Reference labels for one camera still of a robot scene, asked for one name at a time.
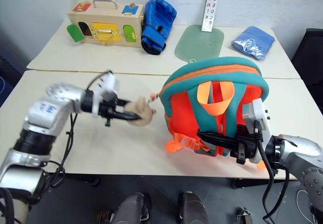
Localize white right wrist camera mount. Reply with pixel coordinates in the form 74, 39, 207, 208
242, 98, 272, 164

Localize wooden latch lock box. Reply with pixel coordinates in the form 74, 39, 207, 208
66, 0, 145, 48

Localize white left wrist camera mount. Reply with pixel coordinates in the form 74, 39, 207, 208
91, 72, 121, 117

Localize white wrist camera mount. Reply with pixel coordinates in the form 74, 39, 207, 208
242, 98, 272, 164
91, 72, 121, 117

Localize beige plush toy pendant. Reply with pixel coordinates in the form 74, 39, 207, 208
124, 96, 157, 128

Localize orange and teal backpack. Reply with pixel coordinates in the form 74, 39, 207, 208
160, 57, 270, 171

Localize black chair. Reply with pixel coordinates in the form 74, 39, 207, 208
290, 28, 323, 93

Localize white floor cable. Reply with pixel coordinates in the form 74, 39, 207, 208
295, 188, 315, 221

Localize dark rounded shape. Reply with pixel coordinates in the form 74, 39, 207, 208
111, 192, 152, 224
177, 191, 209, 224

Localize blue cloth in plastic bag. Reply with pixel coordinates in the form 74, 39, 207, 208
231, 26, 276, 61

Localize white alphabet letter strip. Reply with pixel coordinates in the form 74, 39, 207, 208
201, 0, 223, 32

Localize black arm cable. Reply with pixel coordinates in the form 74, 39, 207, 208
253, 120, 291, 221
41, 69, 114, 184

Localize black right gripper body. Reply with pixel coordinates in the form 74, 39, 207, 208
235, 124, 261, 164

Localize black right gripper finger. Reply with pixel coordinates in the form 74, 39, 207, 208
196, 131, 238, 144
200, 137, 238, 150

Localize blue boxing glove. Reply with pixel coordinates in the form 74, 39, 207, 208
140, 0, 177, 56

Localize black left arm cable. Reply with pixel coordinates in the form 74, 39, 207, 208
41, 69, 114, 184

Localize green cutting board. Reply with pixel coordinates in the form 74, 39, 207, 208
174, 24, 225, 63

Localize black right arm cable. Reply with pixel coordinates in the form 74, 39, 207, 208
253, 120, 291, 221

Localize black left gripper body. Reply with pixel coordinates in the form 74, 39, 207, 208
98, 98, 120, 127

